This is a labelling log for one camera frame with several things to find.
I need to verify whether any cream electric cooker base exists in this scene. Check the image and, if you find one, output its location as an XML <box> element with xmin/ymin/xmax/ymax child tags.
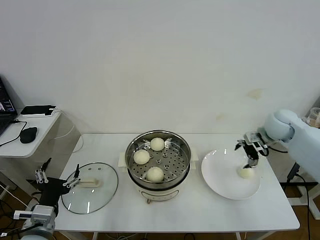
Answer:
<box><xmin>117</xmin><ymin>146</ymin><xmax>200</xmax><ymax>205</ymax></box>

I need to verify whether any black laptop cable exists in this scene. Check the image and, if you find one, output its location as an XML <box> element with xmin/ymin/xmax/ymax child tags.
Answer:
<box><xmin>0</xmin><ymin>119</ymin><xmax>28</xmax><ymax>147</ymax></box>

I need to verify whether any glass lid with cream handle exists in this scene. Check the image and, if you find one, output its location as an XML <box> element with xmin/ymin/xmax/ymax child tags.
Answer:
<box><xmin>60</xmin><ymin>162</ymin><xmax>119</xmax><ymax>215</ymax></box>

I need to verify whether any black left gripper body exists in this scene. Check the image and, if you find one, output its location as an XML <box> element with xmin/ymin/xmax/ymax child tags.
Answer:
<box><xmin>39</xmin><ymin>176</ymin><xmax>72</xmax><ymax>207</ymax></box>

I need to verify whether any white steamed baozi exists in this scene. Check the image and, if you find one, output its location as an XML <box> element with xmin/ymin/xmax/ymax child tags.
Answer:
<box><xmin>146</xmin><ymin>166</ymin><xmax>165</xmax><ymax>183</ymax></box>
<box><xmin>149</xmin><ymin>137</ymin><xmax>165</xmax><ymax>152</ymax></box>
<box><xmin>236</xmin><ymin>166</ymin><xmax>256</xmax><ymax>180</ymax></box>
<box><xmin>133</xmin><ymin>149</ymin><xmax>151</xmax><ymax>166</ymax></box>

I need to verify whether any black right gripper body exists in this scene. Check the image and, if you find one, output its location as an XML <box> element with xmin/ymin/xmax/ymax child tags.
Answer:
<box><xmin>244</xmin><ymin>141</ymin><xmax>262</xmax><ymax>161</ymax></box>

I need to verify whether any plastic iced coffee cup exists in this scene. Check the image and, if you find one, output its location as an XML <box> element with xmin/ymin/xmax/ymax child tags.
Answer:
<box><xmin>306</xmin><ymin>106</ymin><xmax>320</xmax><ymax>128</ymax></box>

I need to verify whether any white round plate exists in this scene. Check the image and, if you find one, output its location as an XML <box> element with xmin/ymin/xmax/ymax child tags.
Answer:
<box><xmin>200</xmin><ymin>149</ymin><xmax>262</xmax><ymax>201</ymax></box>

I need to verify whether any black laptop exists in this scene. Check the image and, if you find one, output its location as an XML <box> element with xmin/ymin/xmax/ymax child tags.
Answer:
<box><xmin>0</xmin><ymin>74</ymin><xmax>19</xmax><ymax>137</ymax></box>

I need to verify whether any steel steamer pot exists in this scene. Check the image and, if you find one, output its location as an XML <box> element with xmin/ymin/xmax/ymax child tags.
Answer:
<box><xmin>124</xmin><ymin>129</ymin><xmax>192</xmax><ymax>187</ymax></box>

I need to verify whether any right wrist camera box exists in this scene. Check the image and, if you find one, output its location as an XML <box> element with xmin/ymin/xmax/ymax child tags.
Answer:
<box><xmin>244</xmin><ymin>131</ymin><xmax>262</xmax><ymax>144</ymax></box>

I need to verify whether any black power adapter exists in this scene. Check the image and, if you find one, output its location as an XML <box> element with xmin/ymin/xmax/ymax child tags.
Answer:
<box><xmin>286</xmin><ymin>161</ymin><xmax>301</xmax><ymax>183</ymax></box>

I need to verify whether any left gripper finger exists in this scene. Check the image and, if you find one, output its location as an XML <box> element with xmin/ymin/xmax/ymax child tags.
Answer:
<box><xmin>34</xmin><ymin>157</ymin><xmax>53</xmax><ymax>185</ymax></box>
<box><xmin>62</xmin><ymin>163</ymin><xmax>82</xmax><ymax>189</ymax></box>

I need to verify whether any black phone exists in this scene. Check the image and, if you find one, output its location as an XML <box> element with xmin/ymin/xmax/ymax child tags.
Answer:
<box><xmin>20</xmin><ymin>104</ymin><xmax>56</xmax><ymax>116</ymax></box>

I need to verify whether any black computer mouse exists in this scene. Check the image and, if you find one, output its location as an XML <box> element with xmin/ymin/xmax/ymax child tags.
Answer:
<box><xmin>19</xmin><ymin>126</ymin><xmax>38</xmax><ymax>145</ymax></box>

